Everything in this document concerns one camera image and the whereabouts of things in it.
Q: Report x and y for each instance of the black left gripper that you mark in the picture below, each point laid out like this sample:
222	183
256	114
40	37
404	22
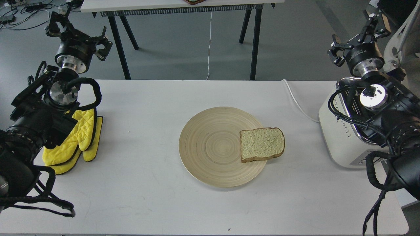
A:
73	52

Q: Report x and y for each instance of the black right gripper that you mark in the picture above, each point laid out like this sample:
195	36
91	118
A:
365	56

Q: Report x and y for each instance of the slice of bread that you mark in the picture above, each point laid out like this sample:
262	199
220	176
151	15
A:
261	144

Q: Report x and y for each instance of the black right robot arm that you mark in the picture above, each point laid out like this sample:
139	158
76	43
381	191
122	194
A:
382	110

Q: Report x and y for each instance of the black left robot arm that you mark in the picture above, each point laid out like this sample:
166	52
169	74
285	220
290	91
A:
44	116

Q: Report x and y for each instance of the white two-slot toaster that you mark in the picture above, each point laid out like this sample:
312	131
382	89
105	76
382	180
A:
348	144

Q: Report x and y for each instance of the white background table black legs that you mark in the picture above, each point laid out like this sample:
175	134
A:
111	9

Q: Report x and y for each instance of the yellow oven mitt upper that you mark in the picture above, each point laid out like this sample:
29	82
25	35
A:
80	138

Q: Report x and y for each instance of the yellow oven mitt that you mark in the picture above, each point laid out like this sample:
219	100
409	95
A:
80	138
88	155

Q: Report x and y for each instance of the yellow oven mitt lower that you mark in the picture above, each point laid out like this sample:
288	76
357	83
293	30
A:
88	155

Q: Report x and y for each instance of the brown object on background table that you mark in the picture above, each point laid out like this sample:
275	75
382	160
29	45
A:
193	2

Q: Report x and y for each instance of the round bamboo plate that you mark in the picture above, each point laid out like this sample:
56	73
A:
210	149

